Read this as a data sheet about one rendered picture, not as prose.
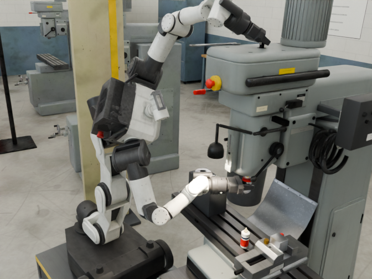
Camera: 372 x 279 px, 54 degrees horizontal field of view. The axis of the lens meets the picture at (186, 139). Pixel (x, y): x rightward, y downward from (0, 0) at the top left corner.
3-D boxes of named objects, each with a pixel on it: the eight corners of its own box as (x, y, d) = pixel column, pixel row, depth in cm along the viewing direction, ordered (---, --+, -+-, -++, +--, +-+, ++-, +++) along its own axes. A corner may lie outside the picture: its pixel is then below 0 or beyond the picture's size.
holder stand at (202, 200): (208, 217, 200) (210, 186, 193) (187, 199, 218) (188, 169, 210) (225, 211, 206) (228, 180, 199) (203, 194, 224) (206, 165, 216)
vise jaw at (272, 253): (273, 264, 157) (274, 257, 155) (254, 248, 166) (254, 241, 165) (283, 260, 160) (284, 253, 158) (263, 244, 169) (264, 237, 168)
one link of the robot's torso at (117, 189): (94, 202, 212) (86, 126, 197) (120, 193, 223) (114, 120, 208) (107, 212, 201) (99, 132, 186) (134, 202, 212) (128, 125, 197)
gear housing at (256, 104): (252, 118, 146) (254, 94, 143) (216, 103, 165) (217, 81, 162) (308, 108, 163) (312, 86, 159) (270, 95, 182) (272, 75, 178)
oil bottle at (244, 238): (243, 249, 176) (246, 231, 172) (238, 245, 179) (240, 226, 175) (249, 247, 178) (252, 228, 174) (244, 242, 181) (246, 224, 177)
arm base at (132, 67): (122, 82, 178) (128, 80, 167) (130, 57, 179) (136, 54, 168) (149, 92, 184) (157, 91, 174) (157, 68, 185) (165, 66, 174)
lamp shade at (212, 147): (203, 156, 158) (205, 143, 155) (212, 150, 163) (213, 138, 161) (218, 160, 154) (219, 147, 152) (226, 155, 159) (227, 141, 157)
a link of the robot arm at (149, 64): (141, 46, 172) (130, 70, 179) (143, 55, 165) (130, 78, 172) (163, 56, 177) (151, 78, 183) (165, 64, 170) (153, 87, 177)
